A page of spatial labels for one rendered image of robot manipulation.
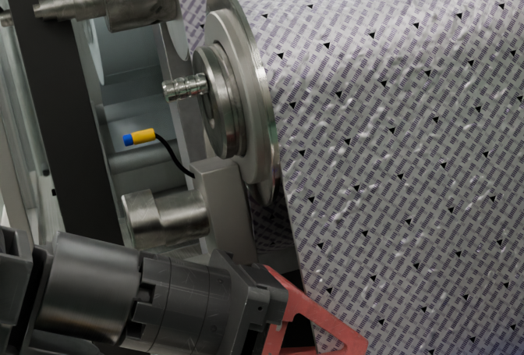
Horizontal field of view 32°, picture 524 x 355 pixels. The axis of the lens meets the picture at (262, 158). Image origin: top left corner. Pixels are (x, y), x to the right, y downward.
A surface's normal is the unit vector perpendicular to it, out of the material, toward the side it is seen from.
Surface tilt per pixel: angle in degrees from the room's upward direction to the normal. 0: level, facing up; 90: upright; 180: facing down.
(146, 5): 115
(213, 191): 90
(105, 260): 46
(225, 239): 90
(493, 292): 90
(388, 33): 69
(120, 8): 110
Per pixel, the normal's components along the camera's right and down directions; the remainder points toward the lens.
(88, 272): 0.36, -0.43
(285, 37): 0.09, -0.44
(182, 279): 0.37, -0.62
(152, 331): 0.15, 0.41
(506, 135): 0.25, 0.13
